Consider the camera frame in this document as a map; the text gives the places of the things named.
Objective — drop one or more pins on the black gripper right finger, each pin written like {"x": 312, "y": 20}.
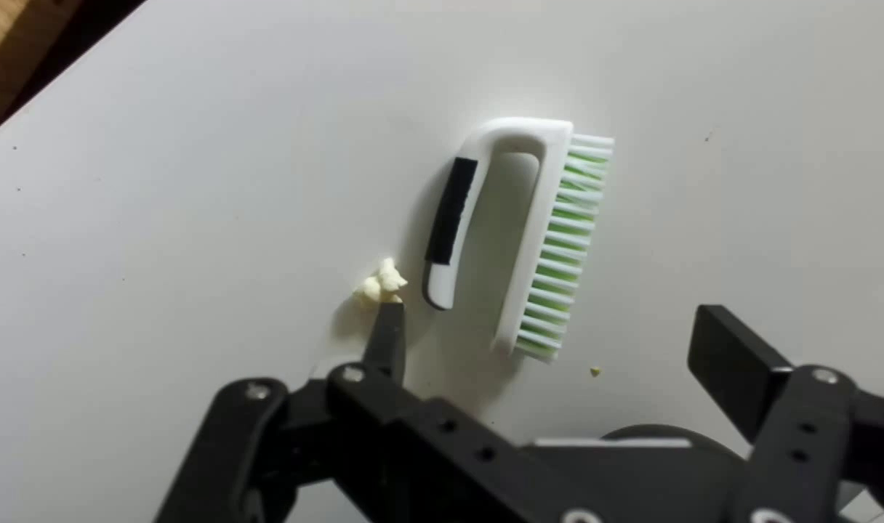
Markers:
{"x": 810, "y": 435}

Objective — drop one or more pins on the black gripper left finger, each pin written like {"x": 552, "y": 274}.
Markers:
{"x": 296, "y": 453}

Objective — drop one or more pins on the white brush green bristles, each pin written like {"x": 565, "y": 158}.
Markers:
{"x": 545, "y": 241}

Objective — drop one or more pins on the small cream popcorn piece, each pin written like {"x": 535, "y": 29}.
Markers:
{"x": 375, "y": 283}

